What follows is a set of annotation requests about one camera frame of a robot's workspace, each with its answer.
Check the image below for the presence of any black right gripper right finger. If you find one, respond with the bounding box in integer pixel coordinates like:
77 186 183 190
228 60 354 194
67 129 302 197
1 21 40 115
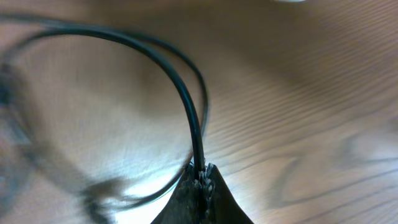
200 163 253 224

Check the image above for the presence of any black usb cable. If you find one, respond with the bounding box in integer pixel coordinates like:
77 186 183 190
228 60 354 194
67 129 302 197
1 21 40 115
0 14 210 224

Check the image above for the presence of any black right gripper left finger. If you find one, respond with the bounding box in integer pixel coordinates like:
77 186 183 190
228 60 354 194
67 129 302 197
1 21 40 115
151 164 200 224

